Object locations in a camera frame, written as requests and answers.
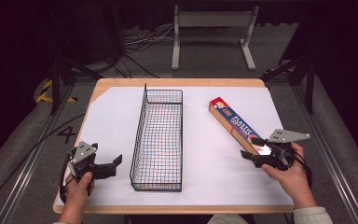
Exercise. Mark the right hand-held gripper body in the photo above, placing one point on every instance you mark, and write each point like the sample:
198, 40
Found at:
284, 136

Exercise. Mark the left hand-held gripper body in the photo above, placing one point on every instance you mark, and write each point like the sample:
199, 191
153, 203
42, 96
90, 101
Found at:
82, 152

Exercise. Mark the blue plastic wrap box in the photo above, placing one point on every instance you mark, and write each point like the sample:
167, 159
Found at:
233, 119

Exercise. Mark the person's left hand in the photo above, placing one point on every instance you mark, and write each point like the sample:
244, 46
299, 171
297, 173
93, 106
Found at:
77, 193

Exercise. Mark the person's right hand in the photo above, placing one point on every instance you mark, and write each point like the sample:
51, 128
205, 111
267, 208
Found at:
295, 182

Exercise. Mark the white paper sheet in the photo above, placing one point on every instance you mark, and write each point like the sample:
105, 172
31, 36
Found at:
208, 174

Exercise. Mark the black stand legs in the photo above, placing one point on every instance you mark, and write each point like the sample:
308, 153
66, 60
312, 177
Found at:
309, 84
56, 77

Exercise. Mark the yellow black hazard tape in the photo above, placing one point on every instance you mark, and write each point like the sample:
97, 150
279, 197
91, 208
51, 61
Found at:
45, 90

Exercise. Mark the white metal stand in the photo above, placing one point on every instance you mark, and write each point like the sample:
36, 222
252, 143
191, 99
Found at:
213, 19

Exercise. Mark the aluminium floor rail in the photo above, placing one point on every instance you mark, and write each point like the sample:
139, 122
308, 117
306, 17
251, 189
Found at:
34, 155
329, 149

